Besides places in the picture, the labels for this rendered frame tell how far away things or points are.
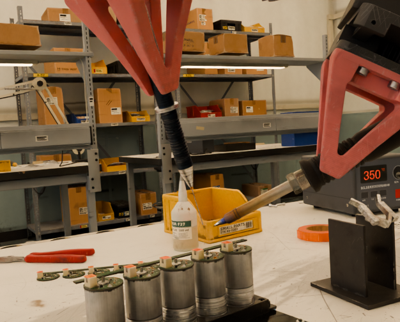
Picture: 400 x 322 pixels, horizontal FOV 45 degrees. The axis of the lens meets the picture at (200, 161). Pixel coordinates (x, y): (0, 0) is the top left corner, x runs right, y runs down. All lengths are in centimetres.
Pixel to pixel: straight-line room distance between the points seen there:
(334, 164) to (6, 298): 35
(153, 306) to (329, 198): 57
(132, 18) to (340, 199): 61
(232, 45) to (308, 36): 334
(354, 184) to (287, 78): 537
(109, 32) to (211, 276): 18
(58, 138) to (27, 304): 216
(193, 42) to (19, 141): 120
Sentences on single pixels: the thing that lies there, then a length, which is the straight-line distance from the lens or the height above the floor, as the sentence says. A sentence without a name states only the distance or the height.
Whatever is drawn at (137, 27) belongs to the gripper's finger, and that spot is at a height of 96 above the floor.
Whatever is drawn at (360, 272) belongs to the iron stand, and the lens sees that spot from 45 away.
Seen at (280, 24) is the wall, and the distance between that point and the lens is 620.
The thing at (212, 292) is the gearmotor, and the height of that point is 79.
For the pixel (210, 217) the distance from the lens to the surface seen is 81.
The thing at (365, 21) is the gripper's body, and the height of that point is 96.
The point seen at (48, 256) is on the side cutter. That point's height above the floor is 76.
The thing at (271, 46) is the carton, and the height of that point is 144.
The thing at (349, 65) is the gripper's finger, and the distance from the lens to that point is 32.
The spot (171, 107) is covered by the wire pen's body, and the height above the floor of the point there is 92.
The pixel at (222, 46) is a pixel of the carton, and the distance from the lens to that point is 318.
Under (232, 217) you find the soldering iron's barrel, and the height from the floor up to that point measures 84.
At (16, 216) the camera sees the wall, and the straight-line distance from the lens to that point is 479.
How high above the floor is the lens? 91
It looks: 4 degrees down
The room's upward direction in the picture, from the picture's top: 3 degrees counter-clockwise
